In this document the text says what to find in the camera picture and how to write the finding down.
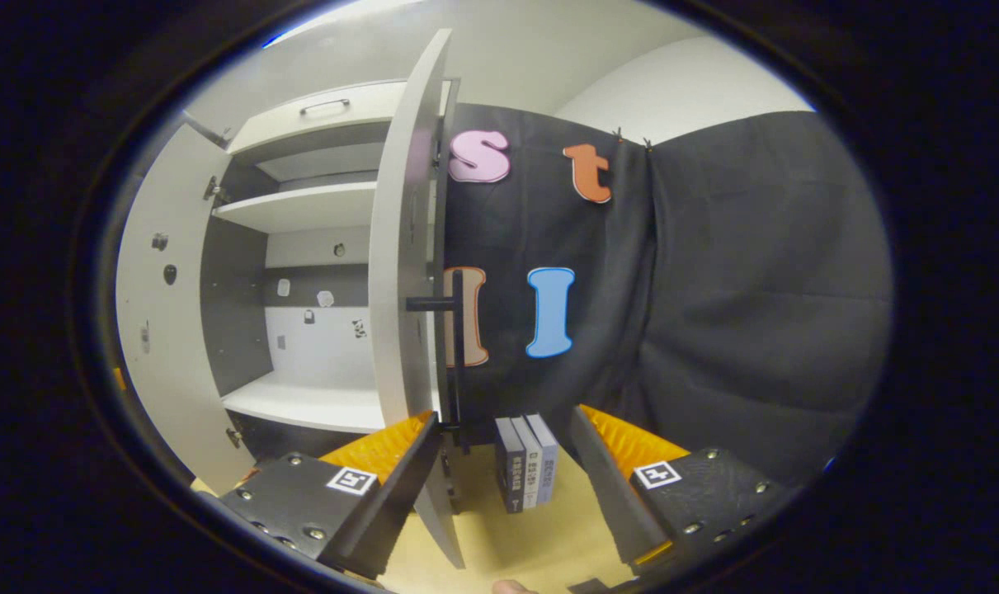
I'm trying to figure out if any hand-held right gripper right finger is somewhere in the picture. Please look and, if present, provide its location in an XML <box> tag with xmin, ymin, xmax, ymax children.
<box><xmin>569</xmin><ymin>403</ymin><xmax>791</xmax><ymax>578</ymax></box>

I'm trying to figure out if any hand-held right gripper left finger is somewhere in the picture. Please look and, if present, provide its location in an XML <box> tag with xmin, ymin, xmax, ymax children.
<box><xmin>217</xmin><ymin>410</ymin><xmax>443</xmax><ymax>581</ymax></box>

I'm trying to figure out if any white and grey cabinet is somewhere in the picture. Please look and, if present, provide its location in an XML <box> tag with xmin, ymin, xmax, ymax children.
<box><xmin>181</xmin><ymin>77</ymin><xmax>467</xmax><ymax>496</ymax></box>

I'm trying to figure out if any white cabinet door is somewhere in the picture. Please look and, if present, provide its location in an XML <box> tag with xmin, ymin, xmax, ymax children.
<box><xmin>115</xmin><ymin>122</ymin><xmax>257</xmax><ymax>497</ymax></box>
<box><xmin>368</xmin><ymin>29</ymin><xmax>469</xmax><ymax>570</ymax></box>

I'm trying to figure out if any white cabinet drawer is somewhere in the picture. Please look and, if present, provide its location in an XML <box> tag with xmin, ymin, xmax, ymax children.
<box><xmin>227</xmin><ymin>79</ymin><xmax>409</xmax><ymax>159</ymax></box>

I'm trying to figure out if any blue-grey book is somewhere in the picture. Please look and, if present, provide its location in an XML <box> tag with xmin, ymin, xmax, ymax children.
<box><xmin>525</xmin><ymin>413</ymin><xmax>560</xmax><ymax>507</ymax></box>

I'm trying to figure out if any grey book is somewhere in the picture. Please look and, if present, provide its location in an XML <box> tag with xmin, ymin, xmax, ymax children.
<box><xmin>511</xmin><ymin>416</ymin><xmax>544</xmax><ymax>509</ymax></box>

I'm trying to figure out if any dark book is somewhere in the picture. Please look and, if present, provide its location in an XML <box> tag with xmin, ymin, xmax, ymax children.
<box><xmin>494</xmin><ymin>417</ymin><xmax>527</xmax><ymax>515</ymax></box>

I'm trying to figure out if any black backdrop cloth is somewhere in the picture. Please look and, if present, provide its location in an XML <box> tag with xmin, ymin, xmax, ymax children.
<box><xmin>440</xmin><ymin>102</ymin><xmax>895</xmax><ymax>489</ymax></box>

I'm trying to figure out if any black door handle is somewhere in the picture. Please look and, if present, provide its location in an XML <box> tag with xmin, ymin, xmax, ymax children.
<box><xmin>405</xmin><ymin>269</ymin><xmax>472</xmax><ymax>455</ymax></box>

